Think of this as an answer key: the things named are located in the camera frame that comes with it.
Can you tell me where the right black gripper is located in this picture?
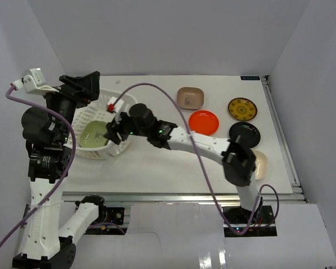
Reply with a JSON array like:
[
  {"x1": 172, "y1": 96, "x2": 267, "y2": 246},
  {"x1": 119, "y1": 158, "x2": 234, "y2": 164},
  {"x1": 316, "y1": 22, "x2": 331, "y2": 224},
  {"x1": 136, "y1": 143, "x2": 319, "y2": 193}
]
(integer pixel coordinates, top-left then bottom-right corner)
[{"x1": 104, "y1": 109, "x2": 150, "y2": 145}]

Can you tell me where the light green plate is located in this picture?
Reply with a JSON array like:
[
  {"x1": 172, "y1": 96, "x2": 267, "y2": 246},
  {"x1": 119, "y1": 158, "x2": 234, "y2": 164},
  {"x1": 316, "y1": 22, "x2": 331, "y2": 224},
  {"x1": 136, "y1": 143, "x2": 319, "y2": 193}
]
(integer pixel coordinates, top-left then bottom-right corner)
[{"x1": 79, "y1": 120, "x2": 109, "y2": 149}]

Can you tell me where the brown square bowl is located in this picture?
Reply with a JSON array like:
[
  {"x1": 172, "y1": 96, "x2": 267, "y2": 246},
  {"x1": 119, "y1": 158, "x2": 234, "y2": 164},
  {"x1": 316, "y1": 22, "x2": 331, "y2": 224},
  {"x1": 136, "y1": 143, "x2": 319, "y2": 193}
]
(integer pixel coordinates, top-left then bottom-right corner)
[{"x1": 176, "y1": 87, "x2": 204, "y2": 110}]

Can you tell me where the orange round plate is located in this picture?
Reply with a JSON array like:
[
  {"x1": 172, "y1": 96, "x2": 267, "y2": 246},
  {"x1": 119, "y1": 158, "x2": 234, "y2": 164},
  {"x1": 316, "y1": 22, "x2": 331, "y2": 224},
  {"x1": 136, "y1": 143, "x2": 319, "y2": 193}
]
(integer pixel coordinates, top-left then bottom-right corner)
[{"x1": 188, "y1": 110, "x2": 220, "y2": 136}]

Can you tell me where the black round plate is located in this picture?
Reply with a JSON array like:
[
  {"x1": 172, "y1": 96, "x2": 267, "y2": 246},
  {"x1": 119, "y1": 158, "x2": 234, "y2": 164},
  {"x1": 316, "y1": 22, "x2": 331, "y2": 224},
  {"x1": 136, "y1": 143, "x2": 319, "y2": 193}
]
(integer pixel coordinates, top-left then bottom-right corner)
[{"x1": 228, "y1": 122, "x2": 261, "y2": 148}]

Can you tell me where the cream square plate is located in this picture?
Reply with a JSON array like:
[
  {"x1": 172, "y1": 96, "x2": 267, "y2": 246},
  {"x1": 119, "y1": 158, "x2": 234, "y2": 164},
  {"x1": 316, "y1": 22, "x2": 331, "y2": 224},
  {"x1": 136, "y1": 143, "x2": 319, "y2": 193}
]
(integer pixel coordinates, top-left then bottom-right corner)
[{"x1": 252, "y1": 149, "x2": 268, "y2": 180}]

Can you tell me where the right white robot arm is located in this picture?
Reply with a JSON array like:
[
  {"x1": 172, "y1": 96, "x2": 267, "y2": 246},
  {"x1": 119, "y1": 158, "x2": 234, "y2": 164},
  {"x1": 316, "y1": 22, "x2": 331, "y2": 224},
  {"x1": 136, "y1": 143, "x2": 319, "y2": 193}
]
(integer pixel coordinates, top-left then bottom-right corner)
[{"x1": 105, "y1": 101, "x2": 262, "y2": 224}]

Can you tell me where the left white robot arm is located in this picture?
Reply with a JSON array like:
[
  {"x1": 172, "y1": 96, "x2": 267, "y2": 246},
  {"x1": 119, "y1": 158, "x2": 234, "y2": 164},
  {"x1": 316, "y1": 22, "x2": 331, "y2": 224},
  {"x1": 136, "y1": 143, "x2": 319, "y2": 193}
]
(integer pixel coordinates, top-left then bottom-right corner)
[{"x1": 11, "y1": 68, "x2": 107, "y2": 268}]

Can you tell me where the white plastic dish basket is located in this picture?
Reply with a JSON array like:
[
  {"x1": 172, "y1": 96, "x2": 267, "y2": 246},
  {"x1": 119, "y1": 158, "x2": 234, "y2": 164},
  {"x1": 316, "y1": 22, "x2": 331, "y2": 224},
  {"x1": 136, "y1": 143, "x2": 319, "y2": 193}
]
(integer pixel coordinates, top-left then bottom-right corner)
[{"x1": 71, "y1": 89, "x2": 132, "y2": 160}]

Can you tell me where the yellow patterned round plate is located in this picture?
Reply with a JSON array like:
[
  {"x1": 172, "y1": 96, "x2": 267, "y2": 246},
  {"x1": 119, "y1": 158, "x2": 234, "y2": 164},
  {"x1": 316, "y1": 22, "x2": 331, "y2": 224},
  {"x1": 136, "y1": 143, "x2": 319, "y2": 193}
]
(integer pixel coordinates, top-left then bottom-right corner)
[{"x1": 227, "y1": 98, "x2": 258, "y2": 122}]

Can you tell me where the blue table label right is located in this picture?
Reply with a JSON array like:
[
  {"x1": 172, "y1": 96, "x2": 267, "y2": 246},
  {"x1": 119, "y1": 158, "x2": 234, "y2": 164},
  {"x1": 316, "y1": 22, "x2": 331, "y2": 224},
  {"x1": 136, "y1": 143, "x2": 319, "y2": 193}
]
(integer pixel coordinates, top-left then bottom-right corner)
[{"x1": 240, "y1": 76, "x2": 260, "y2": 81}]

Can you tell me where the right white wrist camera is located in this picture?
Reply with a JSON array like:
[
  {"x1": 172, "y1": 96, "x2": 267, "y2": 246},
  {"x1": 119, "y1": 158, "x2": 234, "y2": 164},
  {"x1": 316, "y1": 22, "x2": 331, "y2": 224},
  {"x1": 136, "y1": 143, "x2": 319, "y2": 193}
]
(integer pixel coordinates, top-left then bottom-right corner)
[{"x1": 106, "y1": 97, "x2": 126, "y2": 123}]

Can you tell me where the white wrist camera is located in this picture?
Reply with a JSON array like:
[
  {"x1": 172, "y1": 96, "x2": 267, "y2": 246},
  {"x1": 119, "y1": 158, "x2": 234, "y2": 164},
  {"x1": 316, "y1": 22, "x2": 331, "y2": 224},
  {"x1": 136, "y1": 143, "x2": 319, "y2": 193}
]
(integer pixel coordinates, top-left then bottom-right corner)
[
  {"x1": 10, "y1": 68, "x2": 59, "y2": 96},
  {"x1": 106, "y1": 97, "x2": 126, "y2": 123}
]

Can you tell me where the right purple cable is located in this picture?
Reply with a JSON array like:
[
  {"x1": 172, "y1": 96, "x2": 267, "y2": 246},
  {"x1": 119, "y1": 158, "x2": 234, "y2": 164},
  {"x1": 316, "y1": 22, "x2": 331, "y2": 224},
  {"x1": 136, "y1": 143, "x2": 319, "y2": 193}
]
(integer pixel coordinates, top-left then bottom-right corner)
[{"x1": 114, "y1": 82, "x2": 280, "y2": 235}]

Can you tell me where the purple cable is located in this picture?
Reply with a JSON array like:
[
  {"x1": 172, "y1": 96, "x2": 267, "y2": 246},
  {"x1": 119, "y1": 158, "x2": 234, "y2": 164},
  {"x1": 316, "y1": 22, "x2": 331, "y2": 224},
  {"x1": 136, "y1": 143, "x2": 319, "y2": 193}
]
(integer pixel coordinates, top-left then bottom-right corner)
[
  {"x1": 0, "y1": 85, "x2": 77, "y2": 263},
  {"x1": 114, "y1": 82, "x2": 280, "y2": 235}
]

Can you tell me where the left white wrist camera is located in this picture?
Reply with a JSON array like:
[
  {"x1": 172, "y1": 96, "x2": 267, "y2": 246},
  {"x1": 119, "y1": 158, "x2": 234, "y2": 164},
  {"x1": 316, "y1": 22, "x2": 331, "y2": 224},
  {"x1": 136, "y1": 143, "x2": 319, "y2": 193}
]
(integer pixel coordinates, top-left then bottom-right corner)
[{"x1": 10, "y1": 68, "x2": 59, "y2": 96}]

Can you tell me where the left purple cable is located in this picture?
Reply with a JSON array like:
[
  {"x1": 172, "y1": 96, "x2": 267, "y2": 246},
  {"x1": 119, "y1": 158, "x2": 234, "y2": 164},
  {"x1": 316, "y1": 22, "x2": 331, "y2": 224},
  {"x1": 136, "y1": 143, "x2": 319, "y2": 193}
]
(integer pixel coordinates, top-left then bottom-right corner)
[{"x1": 0, "y1": 85, "x2": 77, "y2": 263}]

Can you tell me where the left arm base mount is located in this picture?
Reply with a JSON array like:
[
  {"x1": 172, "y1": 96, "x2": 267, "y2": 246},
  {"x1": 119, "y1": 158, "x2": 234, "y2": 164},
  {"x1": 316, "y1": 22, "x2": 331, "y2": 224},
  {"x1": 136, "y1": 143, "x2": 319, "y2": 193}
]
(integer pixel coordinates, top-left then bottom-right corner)
[{"x1": 73, "y1": 195, "x2": 127, "y2": 235}]

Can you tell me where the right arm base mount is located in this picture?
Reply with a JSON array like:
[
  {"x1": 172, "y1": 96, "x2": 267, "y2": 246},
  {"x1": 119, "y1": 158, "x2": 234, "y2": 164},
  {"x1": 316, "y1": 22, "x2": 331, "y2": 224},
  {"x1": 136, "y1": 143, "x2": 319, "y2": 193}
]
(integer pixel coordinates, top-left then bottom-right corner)
[{"x1": 222, "y1": 204, "x2": 278, "y2": 238}]

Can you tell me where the aluminium table frame rail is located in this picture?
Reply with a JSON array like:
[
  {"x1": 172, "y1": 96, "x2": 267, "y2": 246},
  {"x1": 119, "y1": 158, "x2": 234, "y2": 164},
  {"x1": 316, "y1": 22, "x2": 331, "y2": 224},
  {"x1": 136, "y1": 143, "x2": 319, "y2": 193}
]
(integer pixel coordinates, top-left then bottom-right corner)
[{"x1": 261, "y1": 75, "x2": 307, "y2": 203}]

